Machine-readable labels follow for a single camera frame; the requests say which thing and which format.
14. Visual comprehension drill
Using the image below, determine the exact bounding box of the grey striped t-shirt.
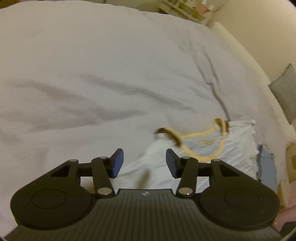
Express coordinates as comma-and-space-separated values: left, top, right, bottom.
111, 118, 258, 191

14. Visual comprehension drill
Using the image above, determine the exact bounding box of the blue folded garment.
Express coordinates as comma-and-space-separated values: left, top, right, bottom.
256, 145, 278, 193

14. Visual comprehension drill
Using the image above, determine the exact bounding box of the grey cushion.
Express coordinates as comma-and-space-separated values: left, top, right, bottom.
268, 63, 295, 125

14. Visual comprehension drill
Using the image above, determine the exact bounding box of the small storage shelf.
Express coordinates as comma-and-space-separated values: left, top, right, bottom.
159, 0, 226, 25

